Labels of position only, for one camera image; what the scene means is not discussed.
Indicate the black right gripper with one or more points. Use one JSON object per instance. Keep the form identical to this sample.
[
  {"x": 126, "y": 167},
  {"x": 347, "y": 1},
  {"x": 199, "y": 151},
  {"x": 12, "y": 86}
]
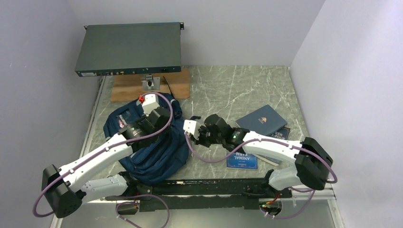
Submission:
[{"x": 200, "y": 141}]

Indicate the grey rack server box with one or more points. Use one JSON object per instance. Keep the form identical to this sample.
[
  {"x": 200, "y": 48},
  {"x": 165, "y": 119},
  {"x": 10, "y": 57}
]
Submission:
[{"x": 128, "y": 49}]

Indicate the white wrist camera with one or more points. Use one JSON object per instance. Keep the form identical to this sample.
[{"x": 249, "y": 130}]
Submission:
[
  {"x": 191, "y": 128},
  {"x": 149, "y": 102}
]

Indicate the aluminium side rail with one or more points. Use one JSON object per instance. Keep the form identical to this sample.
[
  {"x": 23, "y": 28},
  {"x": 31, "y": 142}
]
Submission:
[{"x": 93, "y": 119}]

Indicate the wooden board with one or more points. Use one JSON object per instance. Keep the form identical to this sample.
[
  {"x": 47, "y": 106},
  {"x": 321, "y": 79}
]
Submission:
[{"x": 127, "y": 88}]

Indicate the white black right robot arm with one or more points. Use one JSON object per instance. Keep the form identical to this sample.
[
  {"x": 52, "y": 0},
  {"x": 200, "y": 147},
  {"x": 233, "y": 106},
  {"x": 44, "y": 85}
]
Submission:
[{"x": 308, "y": 162}]

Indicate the navy blue notebook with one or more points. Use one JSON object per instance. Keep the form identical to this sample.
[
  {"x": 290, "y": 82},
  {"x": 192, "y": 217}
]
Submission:
[{"x": 264, "y": 121}]

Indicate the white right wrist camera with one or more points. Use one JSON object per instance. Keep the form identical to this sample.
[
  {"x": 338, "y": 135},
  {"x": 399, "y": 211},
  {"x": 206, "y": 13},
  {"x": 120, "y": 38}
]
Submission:
[{"x": 191, "y": 128}]

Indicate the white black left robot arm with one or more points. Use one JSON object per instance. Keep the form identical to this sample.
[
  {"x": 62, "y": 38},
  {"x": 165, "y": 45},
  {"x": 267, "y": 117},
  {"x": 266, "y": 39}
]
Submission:
[{"x": 64, "y": 189}]

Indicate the pink eraser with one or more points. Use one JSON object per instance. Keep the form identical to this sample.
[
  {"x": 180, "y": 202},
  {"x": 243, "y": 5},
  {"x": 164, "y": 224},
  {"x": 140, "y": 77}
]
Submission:
[{"x": 121, "y": 121}]

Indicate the Nineteen Eighty-Four book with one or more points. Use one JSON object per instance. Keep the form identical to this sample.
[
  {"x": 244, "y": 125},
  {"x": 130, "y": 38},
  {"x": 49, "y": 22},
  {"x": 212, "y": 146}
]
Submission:
[{"x": 281, "y": 134}]

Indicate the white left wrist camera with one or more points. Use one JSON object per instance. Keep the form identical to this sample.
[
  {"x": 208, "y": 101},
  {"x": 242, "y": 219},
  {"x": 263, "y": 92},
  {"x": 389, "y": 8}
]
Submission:
[{"x": 149, "y": 102}]

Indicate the Animal Farm book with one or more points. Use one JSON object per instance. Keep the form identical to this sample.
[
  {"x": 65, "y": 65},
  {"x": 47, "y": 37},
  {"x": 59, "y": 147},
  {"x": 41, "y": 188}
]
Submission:
[{"x": 242, "y": 161}]

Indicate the grey metal stand bracket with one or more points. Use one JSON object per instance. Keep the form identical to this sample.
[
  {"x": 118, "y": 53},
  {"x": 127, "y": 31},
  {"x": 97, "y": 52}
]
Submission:
[{"x": 151, "y": 83}]

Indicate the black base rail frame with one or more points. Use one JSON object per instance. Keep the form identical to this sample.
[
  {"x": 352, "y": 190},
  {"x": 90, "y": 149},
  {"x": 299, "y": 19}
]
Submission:
[{"x": 246, "y": 193}]

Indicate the navy blue student backpack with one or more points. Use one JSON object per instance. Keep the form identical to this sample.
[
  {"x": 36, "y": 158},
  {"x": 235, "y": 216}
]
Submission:
[{"x": 160, "y": 160}]

